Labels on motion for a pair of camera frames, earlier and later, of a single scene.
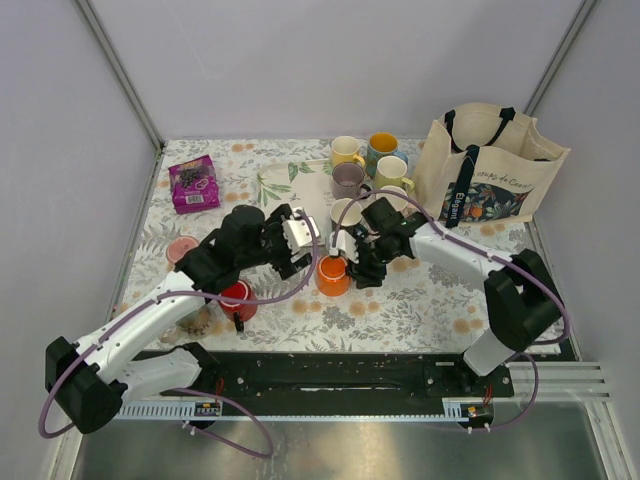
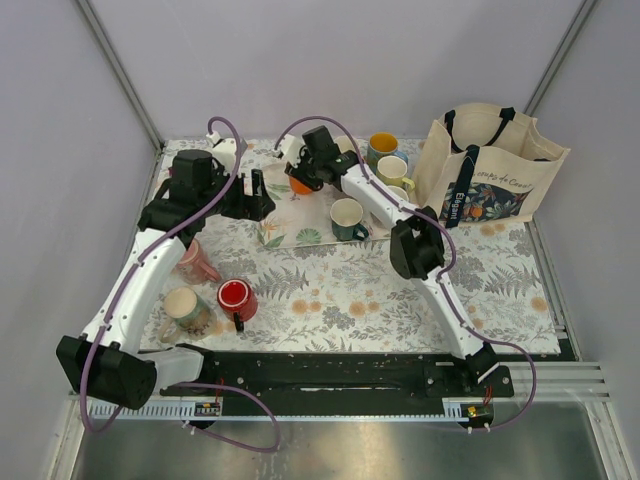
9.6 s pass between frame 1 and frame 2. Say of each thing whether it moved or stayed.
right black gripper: moved
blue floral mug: stayed
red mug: stayed
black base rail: stayed
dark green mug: stayed
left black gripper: moved
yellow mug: stayed
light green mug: stayed
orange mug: moved
